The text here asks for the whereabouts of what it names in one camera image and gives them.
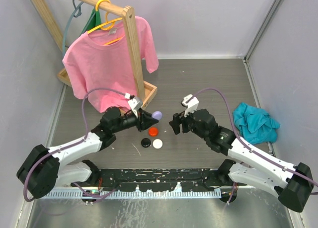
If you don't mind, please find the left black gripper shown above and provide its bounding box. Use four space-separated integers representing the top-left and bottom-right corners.
112 108 158 133

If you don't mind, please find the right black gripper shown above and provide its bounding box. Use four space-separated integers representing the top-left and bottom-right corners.
169 106 209 141

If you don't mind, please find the red earbud case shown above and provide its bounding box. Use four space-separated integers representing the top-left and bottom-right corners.
148 127 159 137

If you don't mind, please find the purple earbud case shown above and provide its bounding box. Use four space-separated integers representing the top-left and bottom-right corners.
152 111 163 120

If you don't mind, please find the black earbud case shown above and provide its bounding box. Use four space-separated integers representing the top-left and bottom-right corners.
141 138 152 148

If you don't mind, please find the white earbud case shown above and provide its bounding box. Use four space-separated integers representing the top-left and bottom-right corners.
153 139 163 149

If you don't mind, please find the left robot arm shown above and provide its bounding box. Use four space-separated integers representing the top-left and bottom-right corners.
16 107 159 199

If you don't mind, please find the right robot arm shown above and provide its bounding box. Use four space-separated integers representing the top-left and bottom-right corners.
169 109 314 213

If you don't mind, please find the wooden clothes rack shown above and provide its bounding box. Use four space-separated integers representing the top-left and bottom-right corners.
31 0 158 109

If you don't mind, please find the pink t-shirt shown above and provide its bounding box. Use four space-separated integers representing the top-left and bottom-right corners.
62 15 159 113

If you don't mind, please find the teal crumpled cloth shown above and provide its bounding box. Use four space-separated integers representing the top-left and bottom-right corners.
233 102 280 145

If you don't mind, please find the yellow hanger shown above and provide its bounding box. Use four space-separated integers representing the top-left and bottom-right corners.
86 0 124 46

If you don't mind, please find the green garment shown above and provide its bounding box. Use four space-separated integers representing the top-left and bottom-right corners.
80 9 102 35

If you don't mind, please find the teal hanger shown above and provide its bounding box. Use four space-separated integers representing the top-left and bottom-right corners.
62 0 83 57

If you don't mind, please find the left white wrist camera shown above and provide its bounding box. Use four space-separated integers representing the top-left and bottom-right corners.
125 93 143 118

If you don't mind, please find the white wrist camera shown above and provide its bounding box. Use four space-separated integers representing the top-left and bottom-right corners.
125 93 143 118
181 94 199 117

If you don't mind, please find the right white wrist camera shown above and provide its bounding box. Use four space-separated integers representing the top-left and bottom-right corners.
181 94 199 117

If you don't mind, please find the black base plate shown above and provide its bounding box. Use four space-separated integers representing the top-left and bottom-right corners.
78 168 233 192

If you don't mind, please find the white slotted cable duct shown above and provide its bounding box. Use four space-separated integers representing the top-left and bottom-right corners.
43 187 222 200

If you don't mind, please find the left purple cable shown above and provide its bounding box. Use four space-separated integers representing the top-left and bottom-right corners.
22 87 127 203

